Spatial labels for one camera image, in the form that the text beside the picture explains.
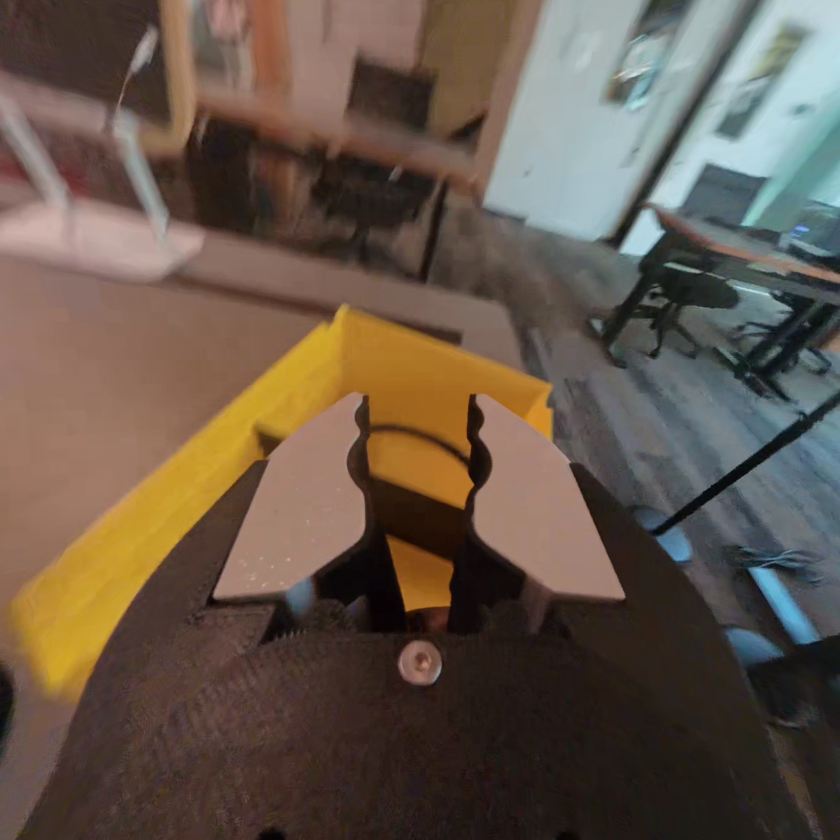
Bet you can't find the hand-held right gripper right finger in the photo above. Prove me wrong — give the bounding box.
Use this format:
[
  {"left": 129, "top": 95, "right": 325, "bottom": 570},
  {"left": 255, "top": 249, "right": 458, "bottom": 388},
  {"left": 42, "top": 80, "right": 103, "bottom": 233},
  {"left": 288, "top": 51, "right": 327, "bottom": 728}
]
[{"left": 466, "top": 392, "right": 626, "bottom": 632}]

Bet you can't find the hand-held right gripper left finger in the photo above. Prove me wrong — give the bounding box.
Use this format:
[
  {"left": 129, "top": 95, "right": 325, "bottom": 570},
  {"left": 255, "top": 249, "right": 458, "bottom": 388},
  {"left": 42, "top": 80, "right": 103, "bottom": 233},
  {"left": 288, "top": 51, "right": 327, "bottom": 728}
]
[{"left": 212, "top": 392, "right": 375, "bottom": 618}]

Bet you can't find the yellow plastic bin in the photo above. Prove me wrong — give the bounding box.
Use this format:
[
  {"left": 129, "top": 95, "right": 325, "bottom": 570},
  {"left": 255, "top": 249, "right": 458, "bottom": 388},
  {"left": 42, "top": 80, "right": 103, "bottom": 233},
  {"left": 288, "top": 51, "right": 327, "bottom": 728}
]
[{"left": 10, "top": 305, "right": 553, "bottom": 703}]

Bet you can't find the black bin divider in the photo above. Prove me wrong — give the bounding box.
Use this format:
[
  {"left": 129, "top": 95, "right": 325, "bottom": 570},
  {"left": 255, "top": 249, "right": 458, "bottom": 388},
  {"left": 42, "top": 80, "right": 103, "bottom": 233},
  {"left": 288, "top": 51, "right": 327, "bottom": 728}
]
[{"left": 369, "top": 478, "right": 475, "bottom": 560}]

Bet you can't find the black stand pole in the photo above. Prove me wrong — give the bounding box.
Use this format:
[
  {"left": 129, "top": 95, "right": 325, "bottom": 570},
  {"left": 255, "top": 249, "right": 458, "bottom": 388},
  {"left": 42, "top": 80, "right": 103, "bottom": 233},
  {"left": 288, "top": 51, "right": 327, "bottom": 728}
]
[{"left": 648, "top": 392, "right": 840, "bottom": 536}]

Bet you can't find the black office chair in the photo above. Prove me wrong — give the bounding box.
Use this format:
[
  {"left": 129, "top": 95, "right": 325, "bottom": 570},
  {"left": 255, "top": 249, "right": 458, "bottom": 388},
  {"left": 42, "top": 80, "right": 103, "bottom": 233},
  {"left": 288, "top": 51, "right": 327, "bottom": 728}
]
[{"left": 642, "top": 261, "right": 742, "bottom": 361}]

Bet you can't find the wooden office desk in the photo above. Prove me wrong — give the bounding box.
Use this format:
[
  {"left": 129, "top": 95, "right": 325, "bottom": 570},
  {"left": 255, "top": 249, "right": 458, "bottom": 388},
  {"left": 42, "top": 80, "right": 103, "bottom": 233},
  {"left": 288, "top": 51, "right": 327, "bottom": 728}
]
[{"left": 617, "top": 202, "right": 840, "bottom": 401}]

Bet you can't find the long wooden desk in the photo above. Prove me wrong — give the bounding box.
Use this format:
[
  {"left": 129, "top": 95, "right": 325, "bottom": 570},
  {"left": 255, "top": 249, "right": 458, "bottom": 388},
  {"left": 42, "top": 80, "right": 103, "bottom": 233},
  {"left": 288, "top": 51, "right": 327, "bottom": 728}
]
[{"left": 197, "top": 85, "right": 488, "bottom": 280}]

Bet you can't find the thin black cable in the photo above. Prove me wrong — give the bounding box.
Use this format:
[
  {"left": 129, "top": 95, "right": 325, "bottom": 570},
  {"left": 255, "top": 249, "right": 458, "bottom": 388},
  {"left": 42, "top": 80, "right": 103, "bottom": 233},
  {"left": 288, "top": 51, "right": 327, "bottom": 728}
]
[{"left": 366, "top": 424, "right": 472, "bottom": 471}]

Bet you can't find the framed wall picture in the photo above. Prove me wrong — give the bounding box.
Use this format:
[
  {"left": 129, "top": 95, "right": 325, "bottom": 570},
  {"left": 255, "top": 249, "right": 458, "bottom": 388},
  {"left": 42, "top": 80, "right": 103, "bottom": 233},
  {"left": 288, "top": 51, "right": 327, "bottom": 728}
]
[
  {"left": 714, "top": 25, "right": 809, "bottom": 140},
  {"left": 607, "top": 0, "right": 690, "bottom": 111}
]

